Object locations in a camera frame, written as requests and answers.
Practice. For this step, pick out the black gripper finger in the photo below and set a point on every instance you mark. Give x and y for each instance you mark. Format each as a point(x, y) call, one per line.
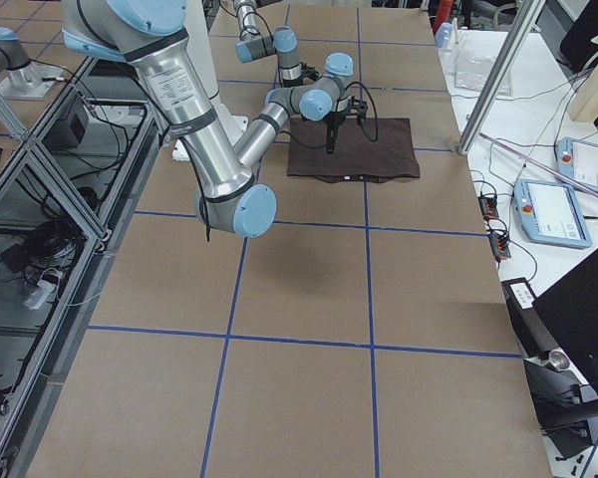
point(331, 138)

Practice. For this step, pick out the dark brown t-shirt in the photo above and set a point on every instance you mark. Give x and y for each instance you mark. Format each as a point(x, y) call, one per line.
point(355, 158)

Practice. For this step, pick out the aluminium frame post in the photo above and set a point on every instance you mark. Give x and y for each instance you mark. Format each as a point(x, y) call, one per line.
point(526, 16)

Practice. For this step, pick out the reacher grabber stick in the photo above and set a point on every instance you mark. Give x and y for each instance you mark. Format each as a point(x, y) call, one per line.
point(569, 180)

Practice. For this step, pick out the far teach pendant tablet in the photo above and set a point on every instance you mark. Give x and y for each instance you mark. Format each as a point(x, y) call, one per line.
point(578, 159)

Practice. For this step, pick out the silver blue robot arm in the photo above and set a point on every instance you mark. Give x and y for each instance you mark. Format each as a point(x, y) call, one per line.
point(257, 41)
point(151, 37)

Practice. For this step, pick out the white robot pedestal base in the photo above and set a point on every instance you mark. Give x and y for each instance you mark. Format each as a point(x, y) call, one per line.
point(199, 50)

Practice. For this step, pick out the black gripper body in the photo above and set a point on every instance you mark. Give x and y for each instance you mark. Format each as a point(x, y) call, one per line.
point(292, 82)
point(334, 122)

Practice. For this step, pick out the aluminium frame rack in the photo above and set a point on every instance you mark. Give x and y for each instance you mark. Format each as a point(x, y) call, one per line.
point(67, 194)

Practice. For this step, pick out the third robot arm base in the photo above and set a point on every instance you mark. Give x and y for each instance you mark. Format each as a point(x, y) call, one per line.
point(25, 80)

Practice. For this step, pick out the near teach pendant tablet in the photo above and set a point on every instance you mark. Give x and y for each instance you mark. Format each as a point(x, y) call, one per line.
point(550, 214)

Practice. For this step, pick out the black monitor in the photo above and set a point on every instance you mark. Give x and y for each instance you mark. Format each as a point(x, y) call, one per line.
point(569, 311)

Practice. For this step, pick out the teach pendant tablet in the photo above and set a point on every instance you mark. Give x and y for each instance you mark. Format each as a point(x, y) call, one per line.
point(578, 159)
point(550, 214)

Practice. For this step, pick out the clear plastic sheet board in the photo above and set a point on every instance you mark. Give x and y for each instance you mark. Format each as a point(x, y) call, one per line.
point(472, 64)

